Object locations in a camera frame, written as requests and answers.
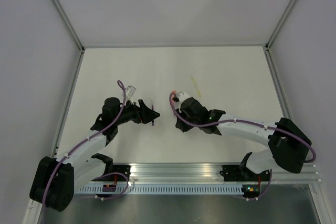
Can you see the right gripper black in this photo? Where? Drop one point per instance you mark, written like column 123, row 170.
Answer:
column 182, row 127

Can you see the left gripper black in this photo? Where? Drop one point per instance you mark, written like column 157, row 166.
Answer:
column 140, row 117

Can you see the yellow pen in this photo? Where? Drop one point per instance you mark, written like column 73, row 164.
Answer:
column 196, row 87

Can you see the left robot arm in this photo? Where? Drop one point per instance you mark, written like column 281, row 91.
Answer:
column 58, row 178

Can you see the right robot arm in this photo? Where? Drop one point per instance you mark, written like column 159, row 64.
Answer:
column 286, row 146

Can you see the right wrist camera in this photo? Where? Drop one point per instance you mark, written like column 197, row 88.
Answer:
column 182, row 96

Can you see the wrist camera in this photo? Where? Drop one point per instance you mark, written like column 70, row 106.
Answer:
column 130, row 90
column 182, row 96

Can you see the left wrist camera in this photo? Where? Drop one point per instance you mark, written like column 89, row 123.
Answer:
column 130, row 90

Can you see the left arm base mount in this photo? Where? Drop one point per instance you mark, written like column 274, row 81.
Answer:
column 124, row 172

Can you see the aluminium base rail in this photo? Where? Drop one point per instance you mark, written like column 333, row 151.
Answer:
column 208, row 173

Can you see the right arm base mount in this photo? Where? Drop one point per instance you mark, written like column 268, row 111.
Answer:
column 232, row 173

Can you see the slotted cable duct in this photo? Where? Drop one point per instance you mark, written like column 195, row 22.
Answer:
column 161, row 189

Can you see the left frame post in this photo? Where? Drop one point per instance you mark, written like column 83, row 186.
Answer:
column 67, row 24

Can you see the frame post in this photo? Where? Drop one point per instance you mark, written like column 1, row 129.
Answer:
column 283, row 18
column 67, row 24

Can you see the right frame post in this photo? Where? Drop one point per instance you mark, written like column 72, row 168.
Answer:
column 283, row 18

